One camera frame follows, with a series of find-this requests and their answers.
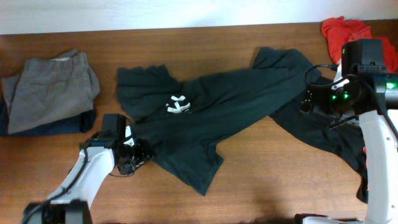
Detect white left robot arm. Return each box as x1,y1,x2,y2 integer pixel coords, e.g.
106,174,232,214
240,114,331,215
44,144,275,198
21,138,154,223

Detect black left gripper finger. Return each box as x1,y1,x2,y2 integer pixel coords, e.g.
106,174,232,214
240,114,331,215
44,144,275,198
141,139,154,157
133,157,152,170

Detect dark green t-shirt white letters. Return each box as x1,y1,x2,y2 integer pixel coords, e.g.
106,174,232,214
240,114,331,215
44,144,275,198
117,47,312,195

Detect grey folded trousers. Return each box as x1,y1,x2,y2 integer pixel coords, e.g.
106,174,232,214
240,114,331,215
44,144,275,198
1,50,100,134

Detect navy folded garment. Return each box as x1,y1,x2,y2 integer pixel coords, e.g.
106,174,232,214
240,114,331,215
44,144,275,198
1,98,96,137

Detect red t-shirt white letters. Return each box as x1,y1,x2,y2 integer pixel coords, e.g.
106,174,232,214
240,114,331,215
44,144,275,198
321,16,397,73

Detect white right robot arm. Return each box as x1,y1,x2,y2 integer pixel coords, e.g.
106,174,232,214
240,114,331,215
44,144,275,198
304,73,397,223

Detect black garment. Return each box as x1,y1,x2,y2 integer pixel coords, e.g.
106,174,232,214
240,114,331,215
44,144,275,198
270,89,368,203

